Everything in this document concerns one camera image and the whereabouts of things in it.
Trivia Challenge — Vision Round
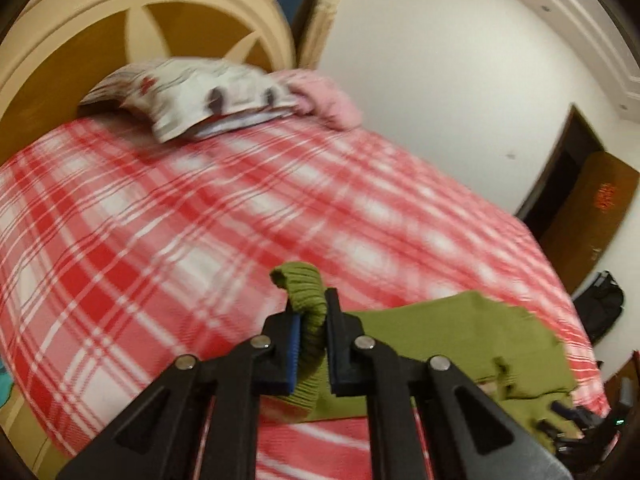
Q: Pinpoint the cream round headboard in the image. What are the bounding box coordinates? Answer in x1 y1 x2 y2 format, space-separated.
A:
1 0 295 159

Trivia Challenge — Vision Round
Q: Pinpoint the pink pillow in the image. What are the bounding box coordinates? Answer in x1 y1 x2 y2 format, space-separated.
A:
271 68 362 131

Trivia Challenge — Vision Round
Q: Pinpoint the red plaid bed sheet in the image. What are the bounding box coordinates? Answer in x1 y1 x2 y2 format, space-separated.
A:
1 117 608 457

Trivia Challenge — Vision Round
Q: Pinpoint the black bag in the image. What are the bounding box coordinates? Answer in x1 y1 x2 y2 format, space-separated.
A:
573 271 625 346

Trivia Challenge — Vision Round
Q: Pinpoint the green striped knitted sweater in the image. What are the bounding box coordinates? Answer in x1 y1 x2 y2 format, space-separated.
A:
270 262 578 448

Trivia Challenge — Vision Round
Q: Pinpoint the brown wooden door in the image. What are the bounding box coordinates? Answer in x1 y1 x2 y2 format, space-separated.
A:
539 152 639 294

